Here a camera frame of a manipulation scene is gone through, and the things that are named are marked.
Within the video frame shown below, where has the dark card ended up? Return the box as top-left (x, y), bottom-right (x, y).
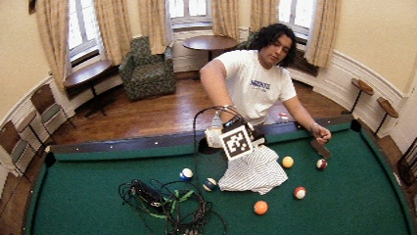
top-left (309, 138), bottom-right (332, 161)

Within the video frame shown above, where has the white striped cloth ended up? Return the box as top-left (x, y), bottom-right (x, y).
top-left (216, 144), bottom-right (289, 196)

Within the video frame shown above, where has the white marker cube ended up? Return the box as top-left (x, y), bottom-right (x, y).
top-left (217, 124), bottom-right (256, 162)

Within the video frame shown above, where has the yellow billiard ball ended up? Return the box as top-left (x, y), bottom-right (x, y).
top-left (280, 156), bottom-right (296, 169)

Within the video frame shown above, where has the white crumpled object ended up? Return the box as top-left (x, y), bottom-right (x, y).
top-left (204, 126), bottom-right (224, 149)

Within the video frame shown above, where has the person in white t-shirt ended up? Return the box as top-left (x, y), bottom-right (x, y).
top-left (199, 23), bottom-right (333, 145)

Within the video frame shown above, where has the small round wooden stand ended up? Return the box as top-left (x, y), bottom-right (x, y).
top-left (374, 96), bottom-right (400, 135)
top-left (340, 77), bottom-right (376, 116)

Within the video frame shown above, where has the red striped billiard ball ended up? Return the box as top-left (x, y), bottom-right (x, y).
top-left (292, 186), bottom-right (308, 201)

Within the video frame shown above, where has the blue striped billiard ball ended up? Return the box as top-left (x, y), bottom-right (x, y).
top-left (203, 177), bottom-right (219, 193)

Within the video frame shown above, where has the dark wooden rack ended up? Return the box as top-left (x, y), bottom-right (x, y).
top-left (396, 136), bottom-right (417, 187)

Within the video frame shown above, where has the blue and white billiard ball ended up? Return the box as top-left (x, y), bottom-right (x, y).
top-left (179, 167), bottom-right (195, 182)

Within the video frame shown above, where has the green felt pool table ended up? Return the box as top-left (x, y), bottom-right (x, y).
top-left (23, 114), bottom-right (417, 235)

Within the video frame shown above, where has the orange billiard ball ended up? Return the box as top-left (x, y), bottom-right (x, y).
top-left (253, 200), bottom-right (269, 216)

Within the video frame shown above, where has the round wooden table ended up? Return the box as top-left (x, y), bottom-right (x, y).
top-left (181, 34), bottom-right (239, 63)

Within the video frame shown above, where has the black box device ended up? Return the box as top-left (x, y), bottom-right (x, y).
top-left (131, 179), bottom-right (165, 208)

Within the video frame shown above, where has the green patterned armchair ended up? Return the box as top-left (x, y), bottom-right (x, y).
top-left (117, 35), bottom-right (179, 102)

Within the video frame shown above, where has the beige curtain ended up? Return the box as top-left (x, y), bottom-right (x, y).
top-left (249, 0), bottom-right (281, 33)
top-left (137, 0), bottom-right (169, 56)
top-left (302, 0), bottom-right (342, 69)
top-left (93, 0), bottom-right (135, 67)
top-left (33, 0), bottom-right (73, 93)
top-left (211, 0), bottom-right (241, 41)

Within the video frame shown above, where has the window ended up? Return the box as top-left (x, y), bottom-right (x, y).
top-left (277, 0), bottom-right (320, 42)
top-left (165, 0), bottom-right (215, 29)
top-left (67, 0), bottom-right (104, 63)

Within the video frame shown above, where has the semicircular wooden side table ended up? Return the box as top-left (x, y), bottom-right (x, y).
top-left (63, 59), bottom-right (116, 118)

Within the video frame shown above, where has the wooden chair with green seat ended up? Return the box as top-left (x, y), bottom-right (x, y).
top-left (29, 83), bottom-right (77, 145)
top-left (0, 119), bottom-right (36, 184)

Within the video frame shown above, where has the black arched cable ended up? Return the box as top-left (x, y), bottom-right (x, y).
top-left (192, 106), bottom-right (245, 194)

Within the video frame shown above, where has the tangle of black cables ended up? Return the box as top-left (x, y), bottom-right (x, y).
top-left (117, 178), bottom-right (228, 235)

